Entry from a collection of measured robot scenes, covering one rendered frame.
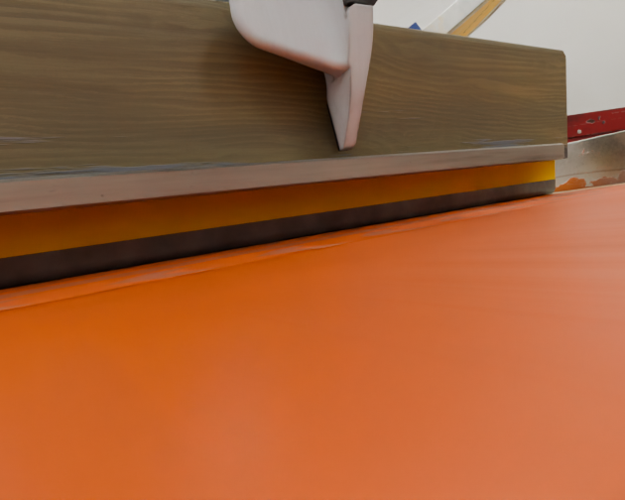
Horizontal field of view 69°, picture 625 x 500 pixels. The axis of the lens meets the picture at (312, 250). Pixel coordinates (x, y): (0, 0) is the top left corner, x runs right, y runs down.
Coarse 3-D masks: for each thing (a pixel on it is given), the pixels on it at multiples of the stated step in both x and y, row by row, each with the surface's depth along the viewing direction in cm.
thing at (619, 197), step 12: (564, 192) 30; (612, 192) 18; (624, 192) 16; (552, 204) 16; (564, 204) 14; (576, 204) 13; (588, 204) 12; (600, 204) 12; (612, 204) 11; (624, 204) 10; (492, 216) 14; (504, 216) 13
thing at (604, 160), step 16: (576, 144) 35; (592, 144) 34; (608, 144) 33; (624, 144) 32; (560, 160) 36; (576, 160) 35; (592, 160) 34; (608, 160) 33; (624, 160) 32; (560, 176) 36; (576, 176) 35; (592, 176) 34; (608, 176) 33; (624, 176) 33
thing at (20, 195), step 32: (320, 160) 19; (352, 160) 20; (384, 160) 21; (416, 160) 22; (448, 160) 23; (480, 160) 24; (512, 160) 26; (544, 160) 28; (0, 192) 13; (32, 192) 13; (64, 192) 14; (96, 192) 14; (128, 192) 15; (160, 192) 15; (192, 192) 16; (224, 192) 17
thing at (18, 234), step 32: (256, 192) 20; (288, 192) 21; (320, 192) 22; (352, 192) 23; (384, 192) 24; (416, 192) 25; (448, 192) 27; (0, 224) 15; (32, 224) 15; (64, 224) 16; (96, 224) 16; (128, 224) 17; (160, 224) 18; (192, 224) 18; (224, 224) 19; (0, 256) 15
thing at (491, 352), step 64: (320, 256) 9; (384, 256) 7; (448, 256) 6; (512, 256) 5; (576, 256) 4; (0, 320) 6; (64, 320) 5; (128, 320) 5; (192, 320) 4; (256, 320) 4; (320, 320) 3; (384, 320) 3; (448, 320) 3; (512, 320) 3; (576, 320) 2; (0, 384) 3; (64, 384) 3; (128, 384) 2; (192, 384) 2; (256, 384) 2; (320, 384) 2; (384, 384) 2; (448, 384) 2; (512, 384) 2; (576, 384) 2; (0, 448) 2; (64, 448) 2; (128, 448) 2; (192, 448) 2; (256, 448) 2; (320, 448) 1; (384, 448) 1; (448, 448) 1; (512, 448) 1; (576, 448) 1
